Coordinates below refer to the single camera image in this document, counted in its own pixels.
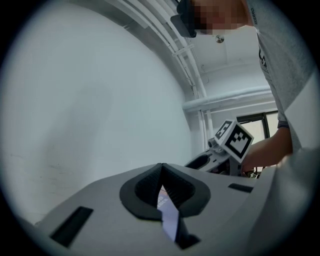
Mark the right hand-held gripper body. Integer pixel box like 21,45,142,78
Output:
206,119,255,176

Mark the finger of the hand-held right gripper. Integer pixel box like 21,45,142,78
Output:
184,152,214,172

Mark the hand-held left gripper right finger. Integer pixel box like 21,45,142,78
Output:
161,162,262,256

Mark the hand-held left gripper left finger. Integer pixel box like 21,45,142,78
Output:
34,162,186,256

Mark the blue notebook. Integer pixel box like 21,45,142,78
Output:
156,184,180,244

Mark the person's right forearm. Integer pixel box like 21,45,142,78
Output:
240,125,294,174

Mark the white vertical pipe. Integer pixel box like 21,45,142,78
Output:
198,109,214,151

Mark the dark framed window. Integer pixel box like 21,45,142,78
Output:
236,111,280,140

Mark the thick white horizontal pipe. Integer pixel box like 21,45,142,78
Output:
182,89,276,111

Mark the person's grey t-shirt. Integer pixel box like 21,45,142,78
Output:
246,0,316,156

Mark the bundle of white ceiling conduits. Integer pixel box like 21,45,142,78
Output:
117,0,208,99

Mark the person's head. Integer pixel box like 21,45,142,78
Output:
189,0,258,35

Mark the black head-worn camera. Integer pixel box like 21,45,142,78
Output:
170,0,198,39

